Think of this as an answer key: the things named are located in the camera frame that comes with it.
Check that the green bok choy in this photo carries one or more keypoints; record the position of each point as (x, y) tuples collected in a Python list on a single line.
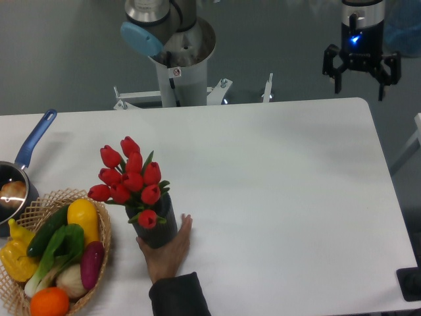
[(65, 247)]

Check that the yellow bell pepper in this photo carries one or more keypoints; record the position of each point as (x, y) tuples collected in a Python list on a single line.
[(17, 264)]

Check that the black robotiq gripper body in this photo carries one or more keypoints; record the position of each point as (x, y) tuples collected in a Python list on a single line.
[(362, 49)]

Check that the beige garlic bulb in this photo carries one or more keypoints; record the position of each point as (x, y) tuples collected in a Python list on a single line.
[(71, 282)]

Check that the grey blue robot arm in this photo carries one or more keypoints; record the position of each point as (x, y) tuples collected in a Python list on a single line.
[(162, 19)]

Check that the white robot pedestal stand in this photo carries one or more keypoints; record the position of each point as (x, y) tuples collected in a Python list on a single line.
[(181, 66)]

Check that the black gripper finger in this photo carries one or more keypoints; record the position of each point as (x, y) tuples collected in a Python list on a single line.
[(386, 70), (328, 68)]

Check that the brown bread roll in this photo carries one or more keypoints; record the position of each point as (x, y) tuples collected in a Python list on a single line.
[(13, 194)]

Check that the blue plastic bag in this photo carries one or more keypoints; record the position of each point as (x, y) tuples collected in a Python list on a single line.
[(402, 27)]

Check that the dark grey sleeve forearm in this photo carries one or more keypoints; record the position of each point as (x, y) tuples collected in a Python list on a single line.
[(181, 295)]

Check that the dark grey ribbed vase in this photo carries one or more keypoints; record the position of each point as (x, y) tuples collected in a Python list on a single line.
[(161, 233)]

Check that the green cucumber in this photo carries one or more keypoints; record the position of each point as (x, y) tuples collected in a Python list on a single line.
[(40, 241)]

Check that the red tulip bouquet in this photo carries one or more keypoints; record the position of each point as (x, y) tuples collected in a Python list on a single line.
[(132, 181)]

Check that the blue handled saucepan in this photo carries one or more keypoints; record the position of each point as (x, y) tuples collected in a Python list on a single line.
[(16, 171)]

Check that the white table leg frame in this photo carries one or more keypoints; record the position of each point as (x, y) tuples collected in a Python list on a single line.
[(411, 146)]

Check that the purple sweet potato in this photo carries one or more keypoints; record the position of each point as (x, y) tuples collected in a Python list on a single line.
[(91, 263)]

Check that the orange fruit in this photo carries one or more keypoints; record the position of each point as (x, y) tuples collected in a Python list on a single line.
[(50, 301)]

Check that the black device at table edge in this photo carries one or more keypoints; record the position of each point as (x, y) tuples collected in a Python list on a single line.
[(409, 282)]

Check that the yellow squash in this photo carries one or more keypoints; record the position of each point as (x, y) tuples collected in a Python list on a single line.
[(84, 213)]

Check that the person's bare hand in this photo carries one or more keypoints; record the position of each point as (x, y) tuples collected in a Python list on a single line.
[(165, 261)]

